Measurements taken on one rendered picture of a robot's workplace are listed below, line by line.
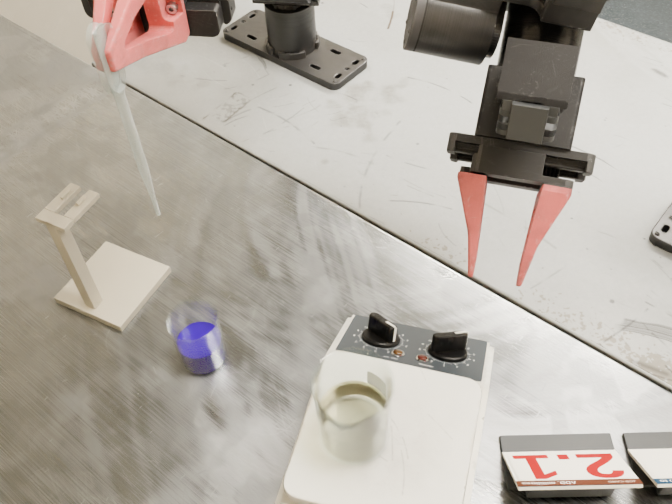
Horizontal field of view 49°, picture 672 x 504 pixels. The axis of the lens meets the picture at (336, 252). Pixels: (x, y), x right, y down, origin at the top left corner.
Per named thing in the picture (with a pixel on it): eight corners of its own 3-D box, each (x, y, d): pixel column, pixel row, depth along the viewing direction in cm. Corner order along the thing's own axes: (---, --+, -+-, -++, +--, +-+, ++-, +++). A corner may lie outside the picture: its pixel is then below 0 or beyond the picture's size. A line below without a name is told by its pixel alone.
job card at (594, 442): (498, 437, 61) (505, 413, 58) (609, 434, 61) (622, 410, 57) (510, 510, 57) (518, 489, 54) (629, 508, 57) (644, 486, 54)
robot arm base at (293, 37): (332, 36, 85) (370, 9, 89) (211, -17, 94) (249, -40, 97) (335, 92, 91) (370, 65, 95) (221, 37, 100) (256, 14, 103)
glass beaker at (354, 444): (327, 395, 54) (321, 333, 48) (399, 410, 53) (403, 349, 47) (305, 471, 51) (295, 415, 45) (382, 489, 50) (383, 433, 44)
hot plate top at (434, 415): (328, 352, 57) (327, 345, 57) (483, 386, 55) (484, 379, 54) (279, 498, 50) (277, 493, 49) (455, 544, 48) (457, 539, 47)
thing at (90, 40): (108, 97, 44) (84, 32, 41) (115, 83, 45) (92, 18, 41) (119, 97, 44) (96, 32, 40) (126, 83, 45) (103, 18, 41)
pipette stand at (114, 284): (107, 245, 76) (68, 152, 66) (171, 271, 74) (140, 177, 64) (56, 302, 72) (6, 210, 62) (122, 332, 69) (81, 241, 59)
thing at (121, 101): (154, 207, 53) (92, 21, 41) (167, 208, 53) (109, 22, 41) (149, 220, 53) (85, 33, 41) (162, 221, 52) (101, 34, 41)
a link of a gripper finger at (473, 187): (540, 291, 51) (567, 157, 51) (438, 271, 53) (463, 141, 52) (534, 288, 58) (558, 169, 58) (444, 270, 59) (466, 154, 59)
